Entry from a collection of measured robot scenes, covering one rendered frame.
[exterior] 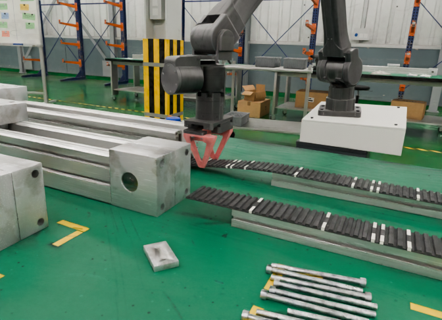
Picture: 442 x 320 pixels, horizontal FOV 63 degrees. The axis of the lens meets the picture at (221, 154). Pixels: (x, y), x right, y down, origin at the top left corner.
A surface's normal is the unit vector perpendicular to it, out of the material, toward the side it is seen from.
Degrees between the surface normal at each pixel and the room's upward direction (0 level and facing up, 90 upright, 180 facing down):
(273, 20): 90
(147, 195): 90
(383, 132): 90
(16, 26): 90
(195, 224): 0
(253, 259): 0
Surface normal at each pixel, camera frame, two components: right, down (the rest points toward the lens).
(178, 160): 0.90, 0.15
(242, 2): 0.71, 0.10
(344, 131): -0.44, 0.24
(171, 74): -0.75, 0.16
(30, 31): -0.11, 0.28
